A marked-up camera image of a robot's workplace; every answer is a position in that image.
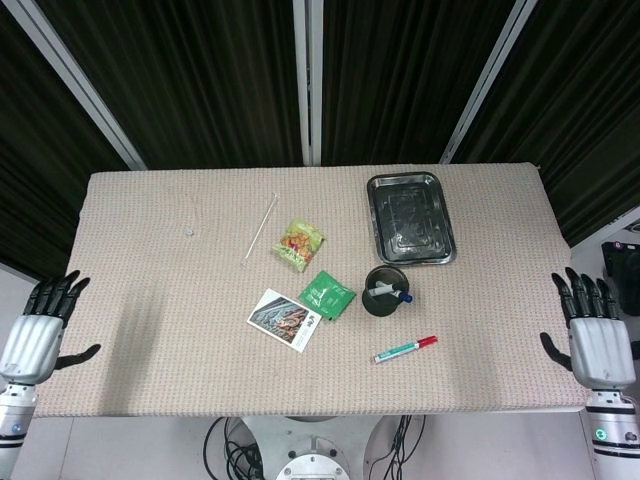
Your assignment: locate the black electronic device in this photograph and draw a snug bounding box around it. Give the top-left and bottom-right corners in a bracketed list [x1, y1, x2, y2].
[599, 239, 640, 317]

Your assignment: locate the rectangular metal tray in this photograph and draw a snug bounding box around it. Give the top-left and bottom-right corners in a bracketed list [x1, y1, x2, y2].
[366, 171, 458, 267]

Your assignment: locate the black pen cup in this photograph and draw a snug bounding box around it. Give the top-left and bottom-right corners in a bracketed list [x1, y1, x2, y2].
[361, 265, 408, 318]

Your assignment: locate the beige woven tablecloth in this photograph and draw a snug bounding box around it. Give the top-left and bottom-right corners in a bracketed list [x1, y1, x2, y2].
[33, 160, 592, 419]

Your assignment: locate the blue white marker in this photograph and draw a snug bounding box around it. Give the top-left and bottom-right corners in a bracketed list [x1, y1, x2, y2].
[369, 286, 415, 304]

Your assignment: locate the green sachet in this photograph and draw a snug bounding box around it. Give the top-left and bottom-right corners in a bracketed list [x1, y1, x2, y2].
[298, 270, 357, 322]

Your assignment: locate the black pleated curtain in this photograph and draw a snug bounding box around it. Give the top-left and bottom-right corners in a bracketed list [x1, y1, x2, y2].
[34, 0, 307, 170]
[449, 0, 640, 249]
[319, 0, 524, 165]
[0, 0, 132, 281]

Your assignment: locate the thin white stick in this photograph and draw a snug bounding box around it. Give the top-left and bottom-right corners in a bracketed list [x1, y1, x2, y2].
[243, 192, 280, 267]

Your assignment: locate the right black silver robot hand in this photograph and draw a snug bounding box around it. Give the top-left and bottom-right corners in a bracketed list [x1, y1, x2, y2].
[538, 266, 637, 393]

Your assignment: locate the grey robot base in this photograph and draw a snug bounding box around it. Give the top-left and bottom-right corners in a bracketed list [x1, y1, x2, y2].
[239, 414, 387, 480]

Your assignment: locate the green red marker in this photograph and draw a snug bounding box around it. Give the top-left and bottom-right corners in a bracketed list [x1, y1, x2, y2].
[374, 335, 440, 365]

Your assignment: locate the white picture card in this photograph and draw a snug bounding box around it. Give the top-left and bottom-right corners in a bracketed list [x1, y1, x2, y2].
[246, 288, 322, 353]

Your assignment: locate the silver frame post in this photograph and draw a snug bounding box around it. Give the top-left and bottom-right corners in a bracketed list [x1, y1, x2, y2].
[3, 0, 148, 171]
[292, 0, 326, 167]
[438, 0, 539, 164]

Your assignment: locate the green orange snack packet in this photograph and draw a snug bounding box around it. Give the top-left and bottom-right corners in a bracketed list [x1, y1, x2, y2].
[272, 218, 326, 274]

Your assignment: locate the black cable bundle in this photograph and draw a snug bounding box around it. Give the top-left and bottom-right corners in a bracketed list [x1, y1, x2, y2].
[367, 414, 431, 480]
[203, 416, 264, 480]

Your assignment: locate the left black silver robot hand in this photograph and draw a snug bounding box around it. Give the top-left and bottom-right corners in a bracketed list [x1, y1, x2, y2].
[0, 269, 102, 386]

